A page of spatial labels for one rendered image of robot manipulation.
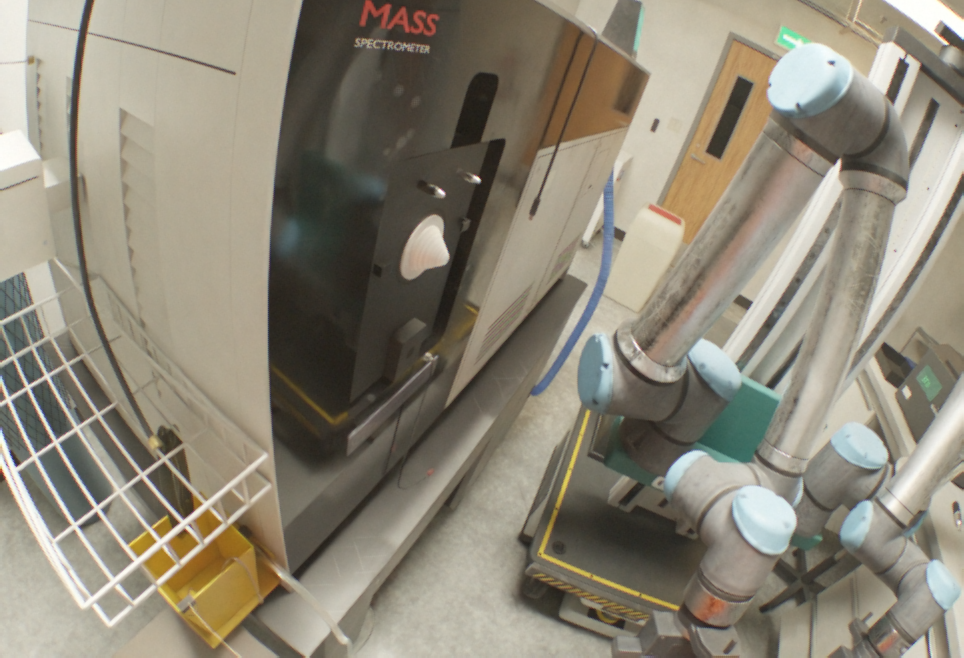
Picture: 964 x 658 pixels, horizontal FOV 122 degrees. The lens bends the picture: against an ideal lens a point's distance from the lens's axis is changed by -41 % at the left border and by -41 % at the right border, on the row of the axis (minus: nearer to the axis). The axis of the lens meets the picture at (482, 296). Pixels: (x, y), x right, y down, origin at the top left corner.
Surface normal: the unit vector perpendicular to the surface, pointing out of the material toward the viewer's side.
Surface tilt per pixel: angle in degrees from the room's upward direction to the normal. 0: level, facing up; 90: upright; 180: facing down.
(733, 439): 90
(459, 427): 0
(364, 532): 0
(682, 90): 90
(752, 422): 90
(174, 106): 90
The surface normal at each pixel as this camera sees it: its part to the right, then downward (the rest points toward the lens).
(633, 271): -0.45, 0.43
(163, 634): 0.29, -0.80
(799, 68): -0.91, -0.31
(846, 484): -0.70, 0.21
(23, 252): 0.85, 0.47
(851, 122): 0.01, 0.73
